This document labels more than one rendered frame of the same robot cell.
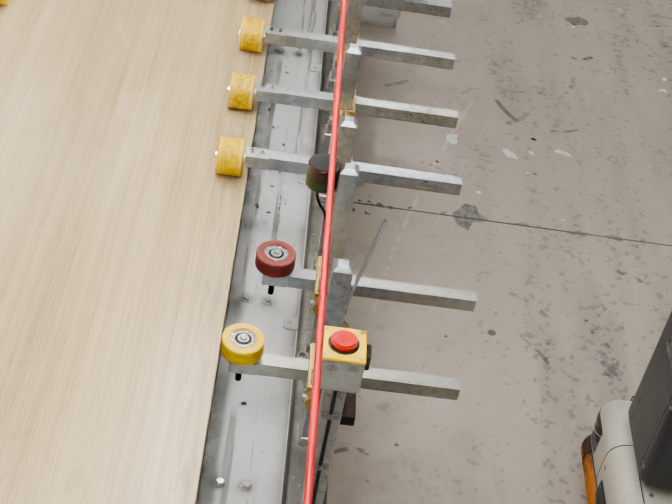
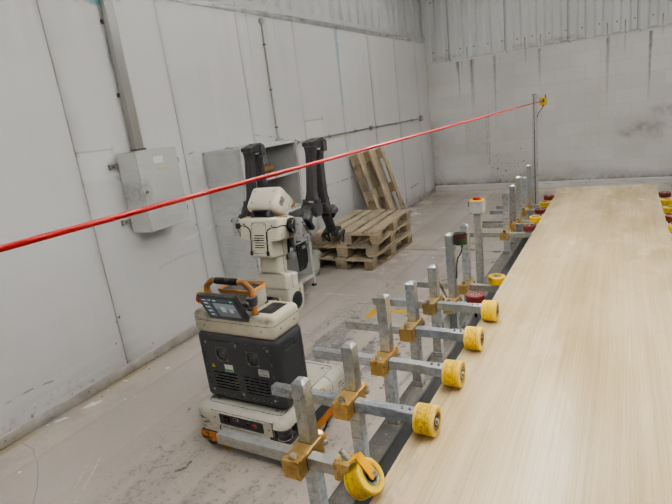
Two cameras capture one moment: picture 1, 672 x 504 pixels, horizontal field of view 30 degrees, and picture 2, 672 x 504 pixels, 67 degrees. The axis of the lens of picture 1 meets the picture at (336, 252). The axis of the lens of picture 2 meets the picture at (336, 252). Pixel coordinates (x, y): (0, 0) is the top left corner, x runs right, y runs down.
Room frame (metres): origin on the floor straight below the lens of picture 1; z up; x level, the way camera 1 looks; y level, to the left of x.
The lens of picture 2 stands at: (3.94, 0.83, 1.74)
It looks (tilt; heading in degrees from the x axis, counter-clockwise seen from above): 15 degrees down; 215
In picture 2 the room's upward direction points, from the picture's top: 7 degrees counter-clockwise
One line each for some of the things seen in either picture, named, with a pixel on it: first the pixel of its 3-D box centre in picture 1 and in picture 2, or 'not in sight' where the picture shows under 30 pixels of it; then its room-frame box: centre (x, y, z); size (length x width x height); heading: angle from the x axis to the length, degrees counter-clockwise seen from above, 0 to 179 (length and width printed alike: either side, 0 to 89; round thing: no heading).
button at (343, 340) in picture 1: (344, 342); not in sight; (1.35, -0.04, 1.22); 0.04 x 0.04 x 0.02
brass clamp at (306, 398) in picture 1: (320, 378); (466, 285); (1.63, -0.01, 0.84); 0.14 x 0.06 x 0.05; 4
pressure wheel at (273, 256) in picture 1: (273, 271); (475, 304); (1.89, 0.12, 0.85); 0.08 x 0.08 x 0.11
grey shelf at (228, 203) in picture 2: not in sight; (264, 224); (0.29, -2.53, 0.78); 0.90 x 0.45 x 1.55; 4
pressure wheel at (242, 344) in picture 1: (240, 357); (497, 286); (1.64, 0.14, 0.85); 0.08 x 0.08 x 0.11
